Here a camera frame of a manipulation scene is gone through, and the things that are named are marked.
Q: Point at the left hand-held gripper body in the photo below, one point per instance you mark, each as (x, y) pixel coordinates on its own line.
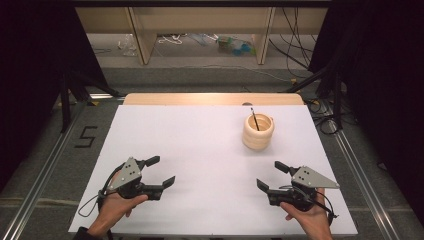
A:
(131, 176)

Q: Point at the wooden table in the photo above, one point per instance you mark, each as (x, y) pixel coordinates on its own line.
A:
(200, 99)

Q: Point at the clear plastic bag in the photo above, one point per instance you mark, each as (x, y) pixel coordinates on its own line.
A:
(128, 46)

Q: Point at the black pencil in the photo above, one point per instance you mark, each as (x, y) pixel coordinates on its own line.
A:
(255, 120)

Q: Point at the colourful plastic bag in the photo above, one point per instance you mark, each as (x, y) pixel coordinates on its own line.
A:
(236, 46)

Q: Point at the wooden shelf unit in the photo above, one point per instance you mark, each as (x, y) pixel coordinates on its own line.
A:
(200, 20)

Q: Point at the beige ribbed cup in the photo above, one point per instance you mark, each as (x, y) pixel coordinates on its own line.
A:
(256, 140)

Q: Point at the person's left hand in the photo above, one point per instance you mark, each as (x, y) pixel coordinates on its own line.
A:
(115, 210)

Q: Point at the black tripod stand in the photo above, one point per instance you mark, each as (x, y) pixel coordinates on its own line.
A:
(337, 100)
(65, 110)

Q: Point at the metal floor rail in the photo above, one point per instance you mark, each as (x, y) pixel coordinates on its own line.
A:
(36, 193)
(363, 186)

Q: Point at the black curtain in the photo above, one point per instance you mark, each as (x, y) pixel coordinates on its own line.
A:
(386, 93)
(30, 83)

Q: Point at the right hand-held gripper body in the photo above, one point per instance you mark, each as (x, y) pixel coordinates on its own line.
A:
(308, 180)

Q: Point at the white board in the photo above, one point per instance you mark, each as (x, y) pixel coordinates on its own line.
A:
(206, 146)

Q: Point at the person's right hand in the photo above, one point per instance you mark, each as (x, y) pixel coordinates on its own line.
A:
(310, 220)

